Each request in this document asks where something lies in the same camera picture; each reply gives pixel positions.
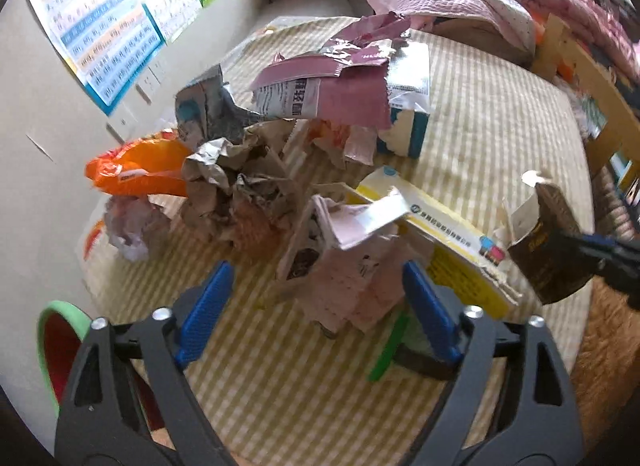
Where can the wall socket plate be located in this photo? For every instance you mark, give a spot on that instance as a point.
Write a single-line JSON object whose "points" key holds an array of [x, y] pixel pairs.
{"points": [[122, 124]]}

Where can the orange chip bag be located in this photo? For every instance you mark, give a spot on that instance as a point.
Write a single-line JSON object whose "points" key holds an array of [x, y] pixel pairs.
{"points": [[148, 165]]}

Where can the brown cigarette box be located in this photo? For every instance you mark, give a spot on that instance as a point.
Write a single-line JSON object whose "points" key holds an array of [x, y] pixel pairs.
{"points": [[534, 236]]}

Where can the pink torn wrapper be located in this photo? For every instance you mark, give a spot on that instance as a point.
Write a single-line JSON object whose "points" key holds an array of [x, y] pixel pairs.
{"points": [[321, 87]]}

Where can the green marker pen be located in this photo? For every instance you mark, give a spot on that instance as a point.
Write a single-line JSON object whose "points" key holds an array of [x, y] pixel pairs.
{"points": [[392, 344]]}

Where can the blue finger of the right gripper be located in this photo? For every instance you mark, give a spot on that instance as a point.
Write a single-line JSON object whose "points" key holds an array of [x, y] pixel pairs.
{"points": [[590, 252]]}

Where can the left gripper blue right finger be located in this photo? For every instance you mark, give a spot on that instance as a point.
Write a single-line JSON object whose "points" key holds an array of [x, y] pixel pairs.
{"points": [[535, 420]]}

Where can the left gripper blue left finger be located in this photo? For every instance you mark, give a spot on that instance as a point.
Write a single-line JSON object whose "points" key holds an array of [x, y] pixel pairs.
{"points": [[127, 401]]}

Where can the yellow medicine box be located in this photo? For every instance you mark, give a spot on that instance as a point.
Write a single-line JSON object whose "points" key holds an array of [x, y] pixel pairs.
{"points": [[464, 258]]}

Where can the maroon pocky foil wrapper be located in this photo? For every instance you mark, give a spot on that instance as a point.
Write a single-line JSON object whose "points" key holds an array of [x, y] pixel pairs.
{"points": [[367, 42]]}

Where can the brown paper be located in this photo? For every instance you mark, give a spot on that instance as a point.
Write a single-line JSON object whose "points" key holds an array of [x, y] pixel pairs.
{"points": [[242, 194]]}

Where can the wooden chair frame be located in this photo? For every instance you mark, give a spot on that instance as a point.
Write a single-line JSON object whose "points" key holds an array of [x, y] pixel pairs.
{"points": [[621, 129]]}

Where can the green rimmed red bin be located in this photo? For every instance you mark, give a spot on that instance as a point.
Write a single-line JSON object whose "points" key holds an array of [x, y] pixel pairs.
{"points": [[61, 327]]}

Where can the brown plush toy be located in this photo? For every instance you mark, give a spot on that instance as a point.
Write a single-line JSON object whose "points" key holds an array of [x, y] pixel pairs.
{"points": [[606, 370]]}

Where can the checkered yellow mat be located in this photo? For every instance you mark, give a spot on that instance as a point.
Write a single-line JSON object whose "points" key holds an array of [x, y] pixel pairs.
{"points": [[275, 389]]}

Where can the white paper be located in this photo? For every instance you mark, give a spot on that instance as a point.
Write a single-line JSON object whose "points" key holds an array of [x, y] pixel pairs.
{"points": [[135, 226]]}

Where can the pinyin wall poster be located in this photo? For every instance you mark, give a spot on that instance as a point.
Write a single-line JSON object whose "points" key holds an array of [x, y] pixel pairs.
{"points": [[105, 43]]}

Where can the pink receipt paper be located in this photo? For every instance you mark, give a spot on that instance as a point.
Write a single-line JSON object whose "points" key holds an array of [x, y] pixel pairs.
{"points": [[343, 263]]}

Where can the blue snack wrapper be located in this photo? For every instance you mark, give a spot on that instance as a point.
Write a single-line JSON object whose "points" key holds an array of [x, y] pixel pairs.
{"points": [[206, 110]]}

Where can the white blue milk carton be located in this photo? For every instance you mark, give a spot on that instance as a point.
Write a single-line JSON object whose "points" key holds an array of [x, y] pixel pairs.
{"points": [[409, 95]]}

